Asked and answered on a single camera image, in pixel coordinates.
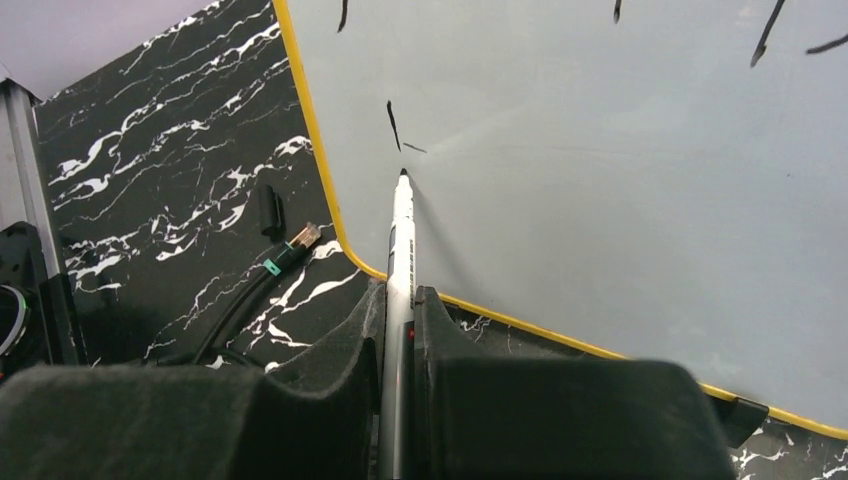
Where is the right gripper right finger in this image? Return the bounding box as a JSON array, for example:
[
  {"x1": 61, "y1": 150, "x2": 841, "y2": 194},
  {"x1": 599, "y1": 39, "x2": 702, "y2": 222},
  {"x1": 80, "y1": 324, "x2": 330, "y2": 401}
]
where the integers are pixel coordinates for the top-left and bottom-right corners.
[{"x1": 411, "y1": 286, "x2": 735, "y2": 479}]

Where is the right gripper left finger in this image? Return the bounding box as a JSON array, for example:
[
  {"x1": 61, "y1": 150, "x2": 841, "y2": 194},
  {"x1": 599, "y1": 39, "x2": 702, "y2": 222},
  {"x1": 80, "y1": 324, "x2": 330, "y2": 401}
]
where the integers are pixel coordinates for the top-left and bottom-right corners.
[{"x1": 1, "y1": 284, "x2": 385, "y2": 479}]

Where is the black white marker pen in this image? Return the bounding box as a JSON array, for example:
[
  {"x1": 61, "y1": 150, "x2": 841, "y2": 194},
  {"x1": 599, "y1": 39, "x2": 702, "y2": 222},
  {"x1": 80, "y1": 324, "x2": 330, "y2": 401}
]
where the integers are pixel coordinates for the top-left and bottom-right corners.
[{"x1": 377, "y1": 168, "x2": 417, "y2": 479}]

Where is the black marker cap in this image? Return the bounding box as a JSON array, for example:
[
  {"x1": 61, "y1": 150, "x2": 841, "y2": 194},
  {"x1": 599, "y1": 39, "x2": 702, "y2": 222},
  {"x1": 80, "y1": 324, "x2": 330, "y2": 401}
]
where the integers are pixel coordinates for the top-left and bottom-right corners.
[{"x1": 257, "y1": 184, "x2": 284, "y2": 237}]

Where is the yellow framed whiteboard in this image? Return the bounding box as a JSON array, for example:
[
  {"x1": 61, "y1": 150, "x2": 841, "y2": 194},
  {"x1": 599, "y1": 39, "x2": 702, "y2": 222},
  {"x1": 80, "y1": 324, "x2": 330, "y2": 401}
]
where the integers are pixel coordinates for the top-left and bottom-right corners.
[{"x1": 275, "y1": 1, "x2": 847, "y2": 439}]

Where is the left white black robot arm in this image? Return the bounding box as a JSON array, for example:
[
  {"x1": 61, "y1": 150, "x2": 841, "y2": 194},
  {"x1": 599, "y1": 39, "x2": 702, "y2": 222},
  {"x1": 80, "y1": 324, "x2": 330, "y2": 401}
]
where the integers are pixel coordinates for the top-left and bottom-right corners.
[{"x1": 1, "y1": 221, "x2": 88, "y2": 382}]

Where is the coiled black cable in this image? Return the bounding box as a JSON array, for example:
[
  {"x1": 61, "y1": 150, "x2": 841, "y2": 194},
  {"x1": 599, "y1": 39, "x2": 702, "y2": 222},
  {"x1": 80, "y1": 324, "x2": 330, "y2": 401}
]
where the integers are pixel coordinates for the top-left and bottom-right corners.
[{"x1": 142, "y1": 222, "x2": 323, "y2": 370}]

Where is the aluminium front rail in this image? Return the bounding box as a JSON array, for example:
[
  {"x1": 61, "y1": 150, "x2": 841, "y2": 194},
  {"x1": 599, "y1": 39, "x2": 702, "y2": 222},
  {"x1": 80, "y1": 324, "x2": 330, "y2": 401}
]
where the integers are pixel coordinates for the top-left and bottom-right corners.
[{"x1": 1, "y1": 80, "x2": 64, "y2": 278}]

